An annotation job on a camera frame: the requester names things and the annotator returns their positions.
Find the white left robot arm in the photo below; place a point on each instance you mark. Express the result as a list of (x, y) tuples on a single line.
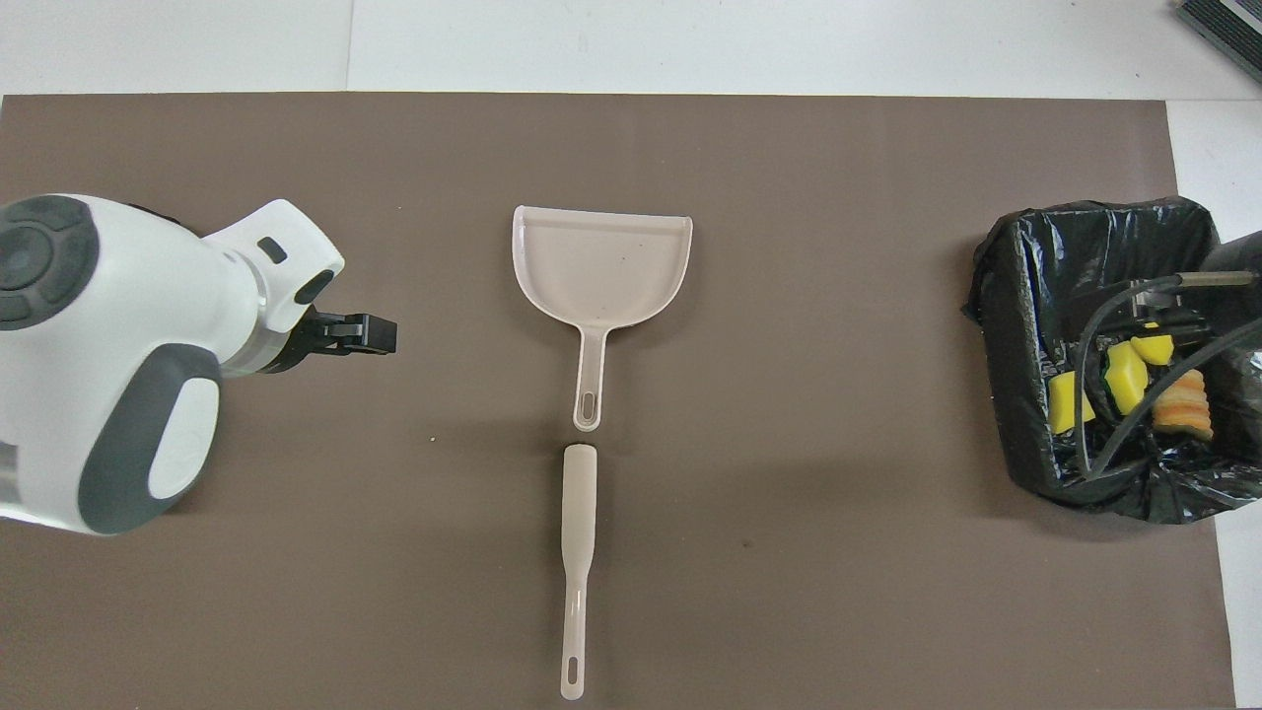
[(128, 325)]

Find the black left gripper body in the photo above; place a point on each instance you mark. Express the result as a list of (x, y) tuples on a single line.
[(291, 353)]

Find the dark grey ribbed object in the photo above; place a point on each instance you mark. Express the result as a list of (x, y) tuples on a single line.
[(1227, 28)]

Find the brown table mat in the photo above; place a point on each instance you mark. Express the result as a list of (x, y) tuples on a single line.
[(789, 592)]

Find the beige brush black bristles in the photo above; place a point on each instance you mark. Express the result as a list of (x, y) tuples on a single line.
[(579, 503)]

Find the notched yellow sponge piece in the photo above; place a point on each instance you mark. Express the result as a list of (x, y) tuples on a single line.
[(1154, 348)]

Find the yellow sponge piece green-backed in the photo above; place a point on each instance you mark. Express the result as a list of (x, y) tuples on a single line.
[(1127, 380)]

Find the beige orange striped foam chunk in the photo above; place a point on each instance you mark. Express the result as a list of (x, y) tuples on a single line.
[(1183, 406)]

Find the beige plastic dustpan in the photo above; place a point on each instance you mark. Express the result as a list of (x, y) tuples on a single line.
[(601, 266)]

